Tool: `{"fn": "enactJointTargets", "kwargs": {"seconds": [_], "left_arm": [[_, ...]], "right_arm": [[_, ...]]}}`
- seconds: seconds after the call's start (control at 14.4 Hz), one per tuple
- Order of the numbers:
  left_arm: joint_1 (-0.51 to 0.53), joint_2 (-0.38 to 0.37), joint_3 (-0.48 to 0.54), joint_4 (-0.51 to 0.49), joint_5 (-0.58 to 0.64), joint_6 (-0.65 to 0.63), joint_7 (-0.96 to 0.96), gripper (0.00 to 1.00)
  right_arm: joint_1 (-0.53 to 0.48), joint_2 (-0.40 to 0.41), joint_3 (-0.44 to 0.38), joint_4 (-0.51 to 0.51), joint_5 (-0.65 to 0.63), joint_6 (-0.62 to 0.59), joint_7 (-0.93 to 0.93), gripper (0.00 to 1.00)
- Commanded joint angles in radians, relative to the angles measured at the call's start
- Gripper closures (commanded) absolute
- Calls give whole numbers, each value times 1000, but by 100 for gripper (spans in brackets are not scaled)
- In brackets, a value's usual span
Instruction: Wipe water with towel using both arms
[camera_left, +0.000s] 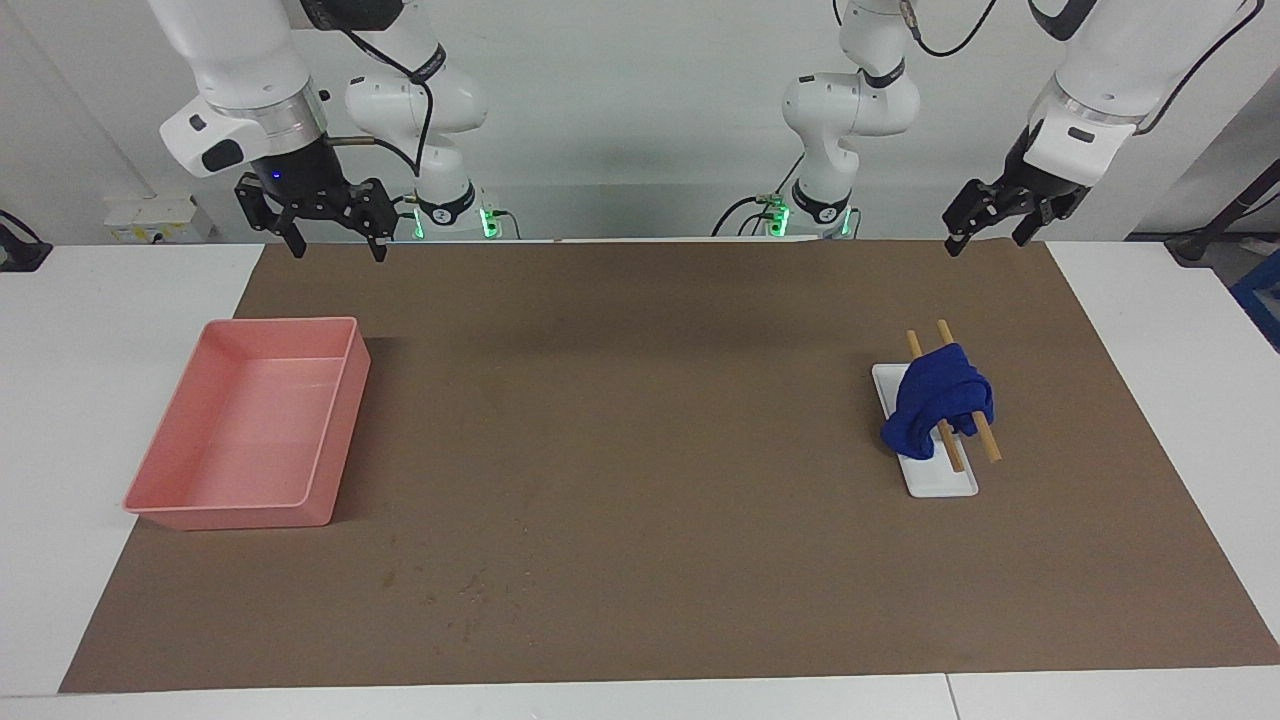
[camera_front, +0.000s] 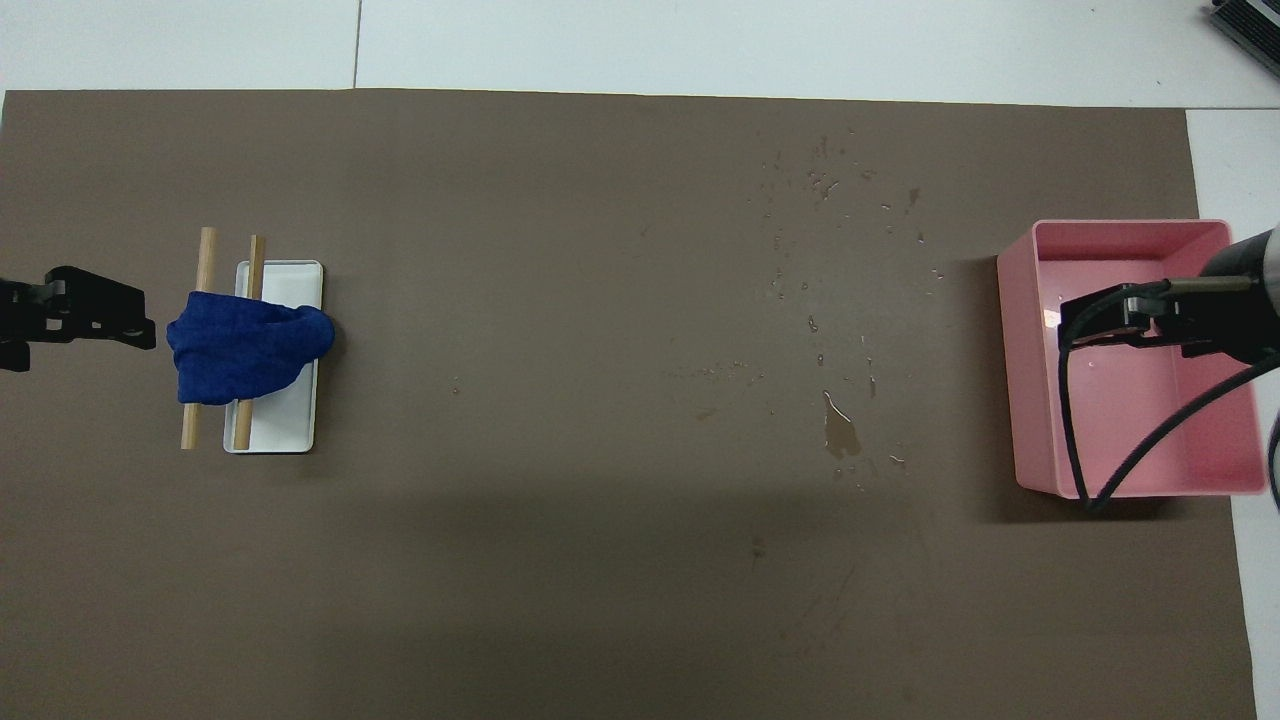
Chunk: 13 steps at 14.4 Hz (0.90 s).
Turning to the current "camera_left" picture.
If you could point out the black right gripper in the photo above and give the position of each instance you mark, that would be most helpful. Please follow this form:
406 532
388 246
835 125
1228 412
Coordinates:
310 185

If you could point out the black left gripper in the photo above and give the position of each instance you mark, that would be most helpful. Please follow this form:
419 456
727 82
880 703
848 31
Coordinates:
1020 185

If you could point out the blue towel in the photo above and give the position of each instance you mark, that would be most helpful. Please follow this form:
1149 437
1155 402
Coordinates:
935 395

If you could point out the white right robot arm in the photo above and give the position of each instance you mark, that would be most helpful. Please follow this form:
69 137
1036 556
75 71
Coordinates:
240 60

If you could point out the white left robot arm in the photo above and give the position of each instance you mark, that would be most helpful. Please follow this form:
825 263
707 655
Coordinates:
1120 60

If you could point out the wooden rack rod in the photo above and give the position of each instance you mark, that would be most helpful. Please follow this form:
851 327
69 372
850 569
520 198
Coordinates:
988 440
952 450

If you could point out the pink plastic bin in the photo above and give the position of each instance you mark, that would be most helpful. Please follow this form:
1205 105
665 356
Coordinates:
240 440

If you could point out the black stand leg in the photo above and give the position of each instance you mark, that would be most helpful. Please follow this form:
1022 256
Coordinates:
1215 225

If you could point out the blue crate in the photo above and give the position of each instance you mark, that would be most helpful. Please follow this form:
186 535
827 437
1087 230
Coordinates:
1262 300

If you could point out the brown table mat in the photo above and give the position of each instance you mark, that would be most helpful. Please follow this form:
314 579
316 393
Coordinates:
650 450

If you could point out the white wall socket box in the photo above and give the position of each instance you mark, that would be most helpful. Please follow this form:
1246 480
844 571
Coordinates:
150 215

